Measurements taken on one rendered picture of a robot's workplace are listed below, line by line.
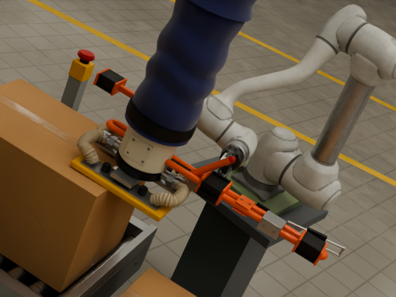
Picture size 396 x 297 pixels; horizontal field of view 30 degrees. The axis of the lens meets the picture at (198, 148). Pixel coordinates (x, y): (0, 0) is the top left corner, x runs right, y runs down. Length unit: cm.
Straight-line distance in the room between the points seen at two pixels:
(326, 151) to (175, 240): 138
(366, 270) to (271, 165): 179
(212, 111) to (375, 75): 58
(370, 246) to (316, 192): 203
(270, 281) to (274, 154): 124
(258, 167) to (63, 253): 95
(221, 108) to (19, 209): 77
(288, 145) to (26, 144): 106
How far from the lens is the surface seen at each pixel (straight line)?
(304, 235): 229
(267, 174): 298
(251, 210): 233
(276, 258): 423
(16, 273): 254
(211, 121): 258
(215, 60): 215
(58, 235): 242
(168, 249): 389
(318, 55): 267
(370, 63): 264
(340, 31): 268
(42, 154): 239
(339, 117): 276
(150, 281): 271
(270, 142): 294
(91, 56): 297
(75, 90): 302
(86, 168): 235
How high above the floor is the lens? 216
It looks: 26 degrees down
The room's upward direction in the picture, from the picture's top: 24 degrees clockwise
